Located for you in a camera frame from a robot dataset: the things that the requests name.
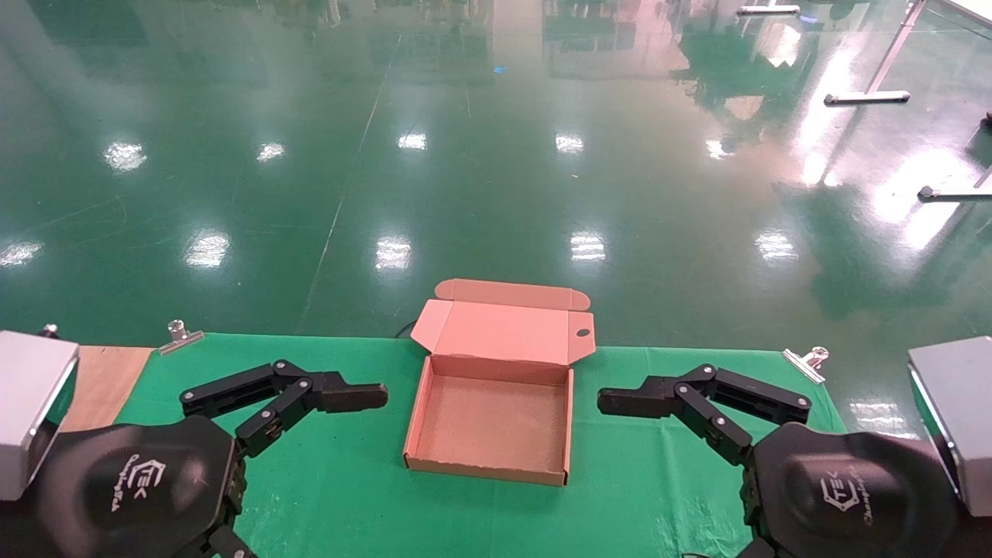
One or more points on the green table cloth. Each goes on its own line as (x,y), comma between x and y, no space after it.
(349,480)

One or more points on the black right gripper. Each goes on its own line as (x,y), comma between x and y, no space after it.
(845,496)

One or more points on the white table top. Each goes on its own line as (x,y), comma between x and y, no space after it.
(973,8)

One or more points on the open brown cardboard box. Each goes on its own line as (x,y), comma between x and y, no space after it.
(496,422)

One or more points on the white metal table leg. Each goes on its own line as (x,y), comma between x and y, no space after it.
(767,9)
(949,194)
(868,97)

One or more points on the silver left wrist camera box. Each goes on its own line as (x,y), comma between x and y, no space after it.
(27,403)

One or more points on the silver metal binder clip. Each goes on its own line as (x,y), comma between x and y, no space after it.
(182,338)
(806,364)

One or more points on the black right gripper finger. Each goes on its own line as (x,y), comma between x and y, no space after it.
(635,397)

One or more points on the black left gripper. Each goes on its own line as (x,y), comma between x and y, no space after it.
(139,480)

